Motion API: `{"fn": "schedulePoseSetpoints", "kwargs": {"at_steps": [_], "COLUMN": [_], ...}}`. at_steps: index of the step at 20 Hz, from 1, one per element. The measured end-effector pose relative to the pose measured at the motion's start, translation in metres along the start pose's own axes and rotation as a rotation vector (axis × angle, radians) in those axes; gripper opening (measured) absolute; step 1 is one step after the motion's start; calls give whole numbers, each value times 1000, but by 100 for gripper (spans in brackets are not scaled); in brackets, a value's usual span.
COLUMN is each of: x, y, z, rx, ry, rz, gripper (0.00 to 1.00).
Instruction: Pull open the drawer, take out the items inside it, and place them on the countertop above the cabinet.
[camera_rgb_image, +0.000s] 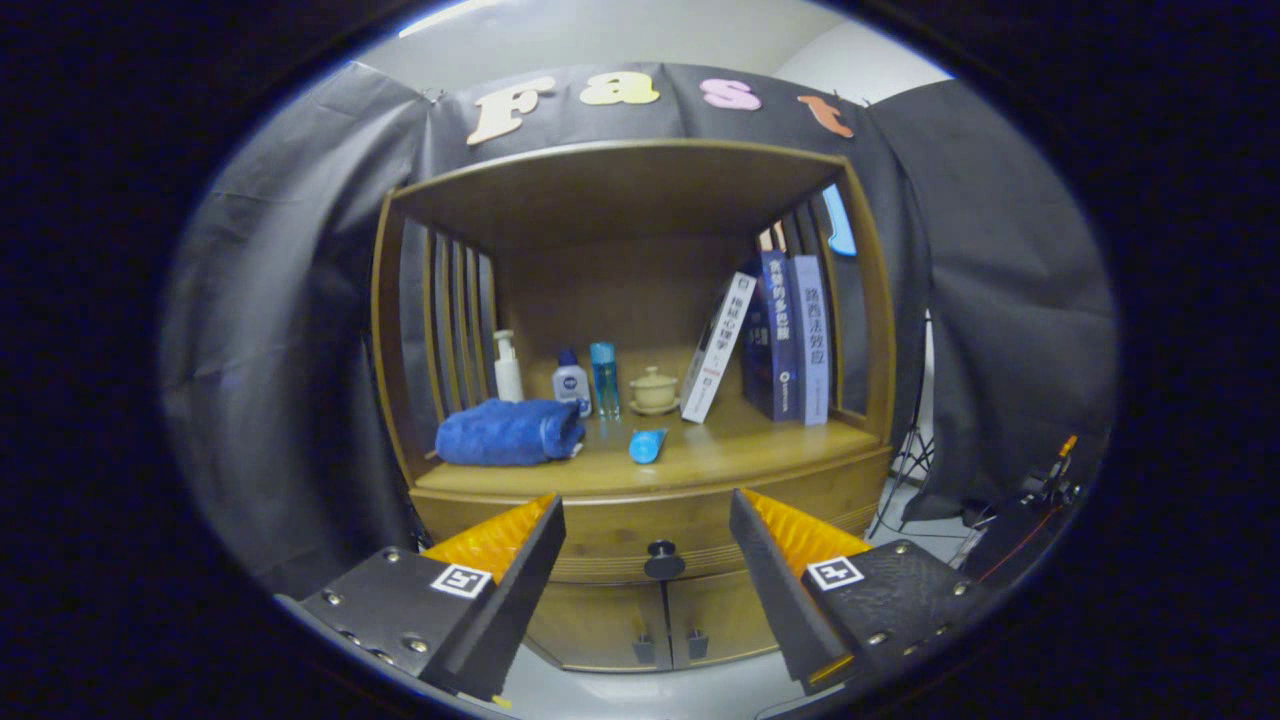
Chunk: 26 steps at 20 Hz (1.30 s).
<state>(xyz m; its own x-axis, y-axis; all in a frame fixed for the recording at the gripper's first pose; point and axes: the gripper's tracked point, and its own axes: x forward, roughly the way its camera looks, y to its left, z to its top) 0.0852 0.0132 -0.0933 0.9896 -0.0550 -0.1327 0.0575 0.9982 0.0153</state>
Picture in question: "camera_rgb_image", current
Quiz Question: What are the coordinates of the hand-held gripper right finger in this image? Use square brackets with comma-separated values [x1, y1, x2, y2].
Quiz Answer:
[729, 488, 1001, 697]

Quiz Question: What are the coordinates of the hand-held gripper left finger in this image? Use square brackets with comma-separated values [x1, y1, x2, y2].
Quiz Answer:
[275, 493, 567, 703]

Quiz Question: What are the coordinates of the wooden drawer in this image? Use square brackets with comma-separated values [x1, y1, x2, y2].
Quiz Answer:
[410, 447, 893, 586]

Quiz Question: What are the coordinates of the wooden cabinet door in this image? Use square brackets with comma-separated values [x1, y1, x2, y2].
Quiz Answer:
[665, 570, 781, 669]
[525, 582, 673, 673]

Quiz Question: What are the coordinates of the wooden countertop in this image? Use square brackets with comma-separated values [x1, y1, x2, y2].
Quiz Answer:
[413, 400, 883, 498]

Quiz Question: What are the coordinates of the wooden cabinet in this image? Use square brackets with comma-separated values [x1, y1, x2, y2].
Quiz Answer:
[370, 138, 898, 673]

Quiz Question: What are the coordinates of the blue folded towel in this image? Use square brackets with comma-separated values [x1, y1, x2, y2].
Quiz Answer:
[435, 398, 587, 467]

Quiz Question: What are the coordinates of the black tripod stand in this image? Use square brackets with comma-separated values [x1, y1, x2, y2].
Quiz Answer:
[868, 310, 936, 541]

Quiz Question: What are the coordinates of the white bottle blue cap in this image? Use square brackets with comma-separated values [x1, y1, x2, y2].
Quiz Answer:
[552, 347, 592, 418]

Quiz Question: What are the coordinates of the white pump bottle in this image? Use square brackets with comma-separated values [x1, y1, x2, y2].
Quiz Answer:
[492, 330, 525, 404]

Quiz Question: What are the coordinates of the clear blue bottle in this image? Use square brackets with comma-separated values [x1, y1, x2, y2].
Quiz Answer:
[589, 341, 621, 420]

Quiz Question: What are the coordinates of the beige lidded teacup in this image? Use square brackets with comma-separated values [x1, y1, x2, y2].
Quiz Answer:
[628, 366, 681, 416]

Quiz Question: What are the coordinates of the white book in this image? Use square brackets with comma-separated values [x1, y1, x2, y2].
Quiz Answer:
[679, 272, 758, 425]

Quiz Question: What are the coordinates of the light purple book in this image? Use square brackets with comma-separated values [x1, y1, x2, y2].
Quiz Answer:
[792, 255, 833, 427]

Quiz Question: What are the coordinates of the dark blue book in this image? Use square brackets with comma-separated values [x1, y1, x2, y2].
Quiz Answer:
[742, 250, 801, 423]

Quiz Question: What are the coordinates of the black device orange part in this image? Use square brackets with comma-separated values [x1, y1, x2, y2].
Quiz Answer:
[1020, 435, 1081, 511]

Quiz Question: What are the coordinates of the black backdrop cloth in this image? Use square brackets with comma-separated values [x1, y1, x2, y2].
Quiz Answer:
[160, 60, 1119, 601]

